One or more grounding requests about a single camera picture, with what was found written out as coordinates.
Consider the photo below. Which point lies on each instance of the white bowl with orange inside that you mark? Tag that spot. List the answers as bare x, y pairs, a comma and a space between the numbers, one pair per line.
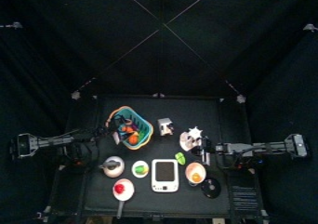
195, 172

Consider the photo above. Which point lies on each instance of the white toy tablet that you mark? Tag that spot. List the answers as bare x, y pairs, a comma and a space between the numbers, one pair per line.
164, 175

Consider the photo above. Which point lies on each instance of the small white plate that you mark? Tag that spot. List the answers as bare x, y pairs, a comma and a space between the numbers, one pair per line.
139, 169

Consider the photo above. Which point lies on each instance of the orange toy fruit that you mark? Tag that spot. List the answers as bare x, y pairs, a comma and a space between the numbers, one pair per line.
132, 139

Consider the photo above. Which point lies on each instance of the white star-shaped toy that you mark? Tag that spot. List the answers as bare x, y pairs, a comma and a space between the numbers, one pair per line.
194, 132

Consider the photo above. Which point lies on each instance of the green and yellow toy corn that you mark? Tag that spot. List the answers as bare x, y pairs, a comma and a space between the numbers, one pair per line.
141, 169

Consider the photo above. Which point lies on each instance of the teal basket with orange rim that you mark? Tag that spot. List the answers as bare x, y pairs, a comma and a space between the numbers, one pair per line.
143, 131

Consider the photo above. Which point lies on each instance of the grey frame corner bracket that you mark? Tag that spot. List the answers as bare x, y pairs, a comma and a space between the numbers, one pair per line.
240, 98
310, 27
75, 94
16, 25

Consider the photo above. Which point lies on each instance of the purple toy eggplant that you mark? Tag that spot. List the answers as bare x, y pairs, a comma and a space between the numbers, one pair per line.
135, 125

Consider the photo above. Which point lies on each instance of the white toy frying pan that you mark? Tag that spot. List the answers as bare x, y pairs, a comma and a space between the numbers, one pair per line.
123, 190

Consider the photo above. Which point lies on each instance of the white toy kettle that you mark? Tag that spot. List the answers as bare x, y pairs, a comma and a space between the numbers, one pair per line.
113, 166

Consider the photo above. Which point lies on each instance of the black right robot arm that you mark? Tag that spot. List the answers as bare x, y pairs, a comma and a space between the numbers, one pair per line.
264, 147

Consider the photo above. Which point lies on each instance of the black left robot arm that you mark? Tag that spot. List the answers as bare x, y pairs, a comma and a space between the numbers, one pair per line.
45, 141

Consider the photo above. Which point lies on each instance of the orange toy carrot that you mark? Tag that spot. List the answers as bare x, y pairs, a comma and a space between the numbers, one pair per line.
128, 129

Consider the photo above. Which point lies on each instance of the green toy pea pod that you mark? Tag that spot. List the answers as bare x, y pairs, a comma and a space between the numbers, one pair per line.
179, 158

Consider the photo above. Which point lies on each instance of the white printed label sticker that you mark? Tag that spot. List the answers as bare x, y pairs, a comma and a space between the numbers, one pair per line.
243, 198

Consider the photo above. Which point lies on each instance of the black round disc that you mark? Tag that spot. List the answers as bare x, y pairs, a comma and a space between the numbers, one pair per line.
211, 188

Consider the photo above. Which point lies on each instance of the white plate with pink print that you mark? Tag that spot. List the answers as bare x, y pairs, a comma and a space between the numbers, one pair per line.
187, 141

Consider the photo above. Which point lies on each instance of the grey frame centre bracket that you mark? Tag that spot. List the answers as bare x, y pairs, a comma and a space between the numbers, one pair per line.
157, 95

